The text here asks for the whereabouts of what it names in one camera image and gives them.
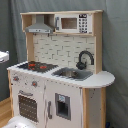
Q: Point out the right stove knob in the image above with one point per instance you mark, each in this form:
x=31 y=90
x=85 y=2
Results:
x=34 y=83

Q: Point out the wooden toy kitchen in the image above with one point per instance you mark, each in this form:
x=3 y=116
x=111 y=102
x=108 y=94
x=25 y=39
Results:
x=62 y=83

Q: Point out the toy microwave door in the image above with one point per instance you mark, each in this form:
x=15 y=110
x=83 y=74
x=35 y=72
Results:
x=67 y=23

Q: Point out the grey range hood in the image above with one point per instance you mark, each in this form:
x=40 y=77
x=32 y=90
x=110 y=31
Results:
x=40 y=26

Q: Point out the metal toy sink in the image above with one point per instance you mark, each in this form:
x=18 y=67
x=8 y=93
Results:
x=73 y=74

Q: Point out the grey backdrop curtain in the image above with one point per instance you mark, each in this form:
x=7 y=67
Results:
x=115 y=45

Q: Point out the cabinet door with dispenser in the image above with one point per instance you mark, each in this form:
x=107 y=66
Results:
x=64 y=106

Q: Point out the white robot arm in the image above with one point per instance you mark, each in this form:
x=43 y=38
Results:
x=17 y=121

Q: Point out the stove knob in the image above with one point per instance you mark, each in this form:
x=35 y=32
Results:
x=16 y=78
x=34 y=83

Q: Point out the left stove knob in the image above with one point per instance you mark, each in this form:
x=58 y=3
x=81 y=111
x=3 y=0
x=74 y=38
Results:
x=16 y=78

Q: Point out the black stove top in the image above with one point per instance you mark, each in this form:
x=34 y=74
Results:
x=37 y=66

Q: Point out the white oven door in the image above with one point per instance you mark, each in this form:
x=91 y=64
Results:
x=28 y=102

